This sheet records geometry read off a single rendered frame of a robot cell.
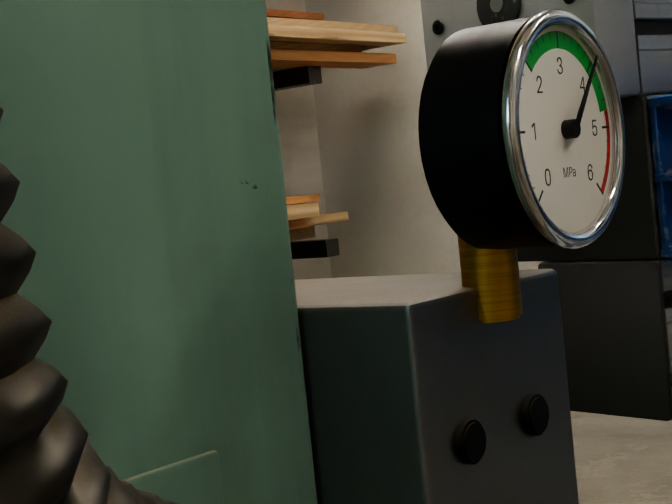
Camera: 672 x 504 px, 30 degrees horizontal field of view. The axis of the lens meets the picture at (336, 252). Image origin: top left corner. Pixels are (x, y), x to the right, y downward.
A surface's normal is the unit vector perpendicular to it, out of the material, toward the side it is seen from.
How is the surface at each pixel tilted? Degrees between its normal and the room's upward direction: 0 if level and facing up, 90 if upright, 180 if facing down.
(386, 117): 90
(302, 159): 90
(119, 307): 90
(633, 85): 90
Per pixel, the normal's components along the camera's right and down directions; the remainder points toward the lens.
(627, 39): 0.61, -0.02
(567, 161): 0.78, -0.04
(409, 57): -0.60, 0.11
